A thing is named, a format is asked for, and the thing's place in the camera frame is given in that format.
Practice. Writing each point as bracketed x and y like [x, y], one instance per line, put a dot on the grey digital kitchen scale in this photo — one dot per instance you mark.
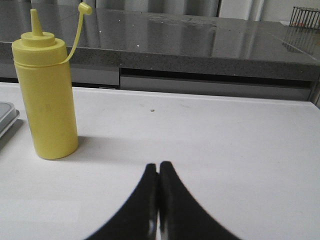
[8, 116]

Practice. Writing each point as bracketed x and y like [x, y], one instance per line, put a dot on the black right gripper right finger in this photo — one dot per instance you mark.
[181, 216]

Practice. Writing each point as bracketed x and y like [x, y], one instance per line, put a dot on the yellow squeeze bottle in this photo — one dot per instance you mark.
[42, 65]

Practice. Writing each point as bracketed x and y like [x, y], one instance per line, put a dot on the grey curtain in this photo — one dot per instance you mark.
[252, 10]

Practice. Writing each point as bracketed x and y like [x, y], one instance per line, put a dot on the metal wire rack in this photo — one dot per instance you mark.
[305, 17]

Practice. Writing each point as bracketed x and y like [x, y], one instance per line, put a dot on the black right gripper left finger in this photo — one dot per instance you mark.
[137, 218]

